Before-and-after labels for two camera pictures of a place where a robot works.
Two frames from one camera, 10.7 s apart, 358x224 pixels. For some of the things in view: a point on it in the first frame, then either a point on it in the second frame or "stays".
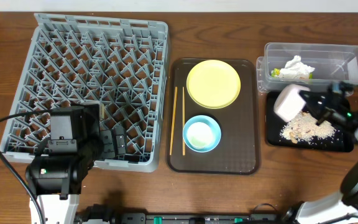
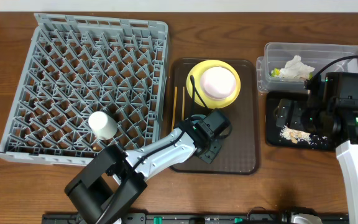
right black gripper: (323, 102) → (283, 109)
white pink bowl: (288, 101) → (218, 82)
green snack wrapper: (275, 73) stays
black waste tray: (342, 141) stays
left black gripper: (108, 144) → (209, 150)
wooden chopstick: (183, 119) stays
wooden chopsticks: (173, 119) stays
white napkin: (296, 69) stays
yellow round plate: (213, 84) stays
